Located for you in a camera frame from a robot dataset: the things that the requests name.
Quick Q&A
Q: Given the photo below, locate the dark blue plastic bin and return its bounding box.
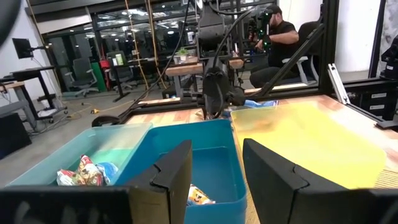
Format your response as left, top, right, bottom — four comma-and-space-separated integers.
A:
114, 119, 248, 224

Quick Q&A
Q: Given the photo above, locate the silver aluminium bracket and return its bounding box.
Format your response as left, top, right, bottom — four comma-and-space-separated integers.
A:
328, 63, 351, 105

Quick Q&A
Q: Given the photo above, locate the black floor box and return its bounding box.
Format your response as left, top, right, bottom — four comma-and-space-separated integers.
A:
0, 112, 32, 159

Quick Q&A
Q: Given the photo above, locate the black standing desk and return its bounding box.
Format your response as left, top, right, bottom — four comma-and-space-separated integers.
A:
0, 65, 68, 121

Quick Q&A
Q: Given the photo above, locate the yellow translucent plastic bin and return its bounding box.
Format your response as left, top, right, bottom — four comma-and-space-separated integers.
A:
230, 102, 388, 190

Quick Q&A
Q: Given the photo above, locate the bright blue granola bar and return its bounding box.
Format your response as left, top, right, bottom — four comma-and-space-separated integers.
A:
245, 99, 279, 110
96, 161, 119, 185

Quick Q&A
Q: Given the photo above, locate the black monitor on arm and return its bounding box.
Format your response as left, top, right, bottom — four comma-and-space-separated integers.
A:
11, 37, 34, 60

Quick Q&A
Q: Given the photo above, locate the grey office chair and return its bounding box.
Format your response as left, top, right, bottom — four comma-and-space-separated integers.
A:
106, 50, 137, 93
63, 57, 100, 98

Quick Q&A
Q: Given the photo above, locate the red orange granola bar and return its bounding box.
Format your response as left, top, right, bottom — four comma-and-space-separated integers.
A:
56, 167, 82, 187
76, 154, 104, 187

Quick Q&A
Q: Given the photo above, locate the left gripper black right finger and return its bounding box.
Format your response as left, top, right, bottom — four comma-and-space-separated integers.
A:
242, 138, 373, 224

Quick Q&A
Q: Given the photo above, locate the blue orange granola bar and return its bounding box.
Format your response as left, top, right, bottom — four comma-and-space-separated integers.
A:
186, 183, 216, 207

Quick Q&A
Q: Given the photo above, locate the black office chair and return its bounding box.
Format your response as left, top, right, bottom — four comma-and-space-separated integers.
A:
281, 21, 320, 85

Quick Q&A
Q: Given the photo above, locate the person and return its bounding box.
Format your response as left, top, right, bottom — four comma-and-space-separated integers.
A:
248, 4, 301, 90

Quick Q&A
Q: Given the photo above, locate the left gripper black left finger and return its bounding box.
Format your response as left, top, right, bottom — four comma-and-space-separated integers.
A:
127, 139, 193, 224

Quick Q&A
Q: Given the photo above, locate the black labelled box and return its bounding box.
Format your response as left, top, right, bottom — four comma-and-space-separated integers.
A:
345, 77, 398, 123

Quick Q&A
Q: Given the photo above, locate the wooden background table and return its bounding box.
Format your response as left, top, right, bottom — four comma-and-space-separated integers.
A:
164, 58, 245, 103

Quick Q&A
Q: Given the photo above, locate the small potted plant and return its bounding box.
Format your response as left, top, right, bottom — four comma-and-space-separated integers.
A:
175, 48, 190, 65

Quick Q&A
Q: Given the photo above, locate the teal translucent plastic bin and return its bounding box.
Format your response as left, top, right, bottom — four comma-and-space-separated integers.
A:
6, 123, 153, 187

